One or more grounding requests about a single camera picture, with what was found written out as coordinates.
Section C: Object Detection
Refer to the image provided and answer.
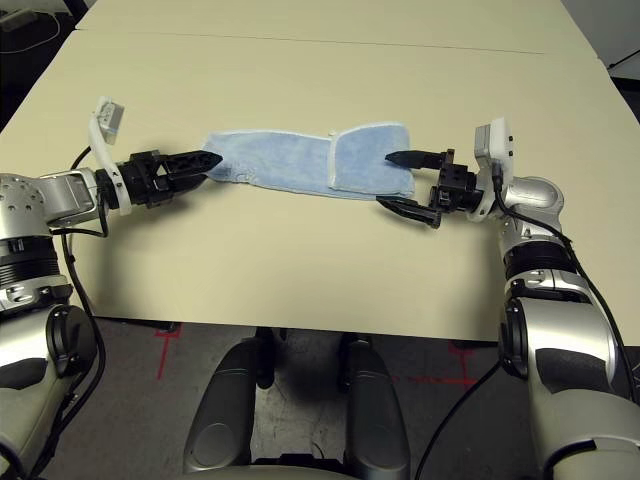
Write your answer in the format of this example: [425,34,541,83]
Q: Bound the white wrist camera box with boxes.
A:
[88,96,134,216]
[467,117,516,221]

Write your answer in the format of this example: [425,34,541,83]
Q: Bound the thin white floor cable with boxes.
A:
[0,14,61,54]

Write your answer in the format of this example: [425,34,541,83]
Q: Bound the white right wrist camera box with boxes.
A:
[467,117,516,221]

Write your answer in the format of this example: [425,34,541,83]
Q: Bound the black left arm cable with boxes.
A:
[29,147,110,466]

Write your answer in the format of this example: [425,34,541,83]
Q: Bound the black cabinet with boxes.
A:
[607,47,640,111]

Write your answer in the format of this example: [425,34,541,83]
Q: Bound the light blue terry towel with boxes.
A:
[199,121,416,202]

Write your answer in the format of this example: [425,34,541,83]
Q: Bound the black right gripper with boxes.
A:
[375,147,485,231]

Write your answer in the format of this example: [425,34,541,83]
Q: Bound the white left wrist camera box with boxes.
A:
[88,96,134,216]

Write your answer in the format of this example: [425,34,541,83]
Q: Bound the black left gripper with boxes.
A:
[118,148,224,209]

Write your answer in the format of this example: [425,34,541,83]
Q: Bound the grey robot torso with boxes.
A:
[179,462,351,480]

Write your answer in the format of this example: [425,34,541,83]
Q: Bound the red floor tape cross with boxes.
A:
[394,344,479,389]
[153,327,182,379]

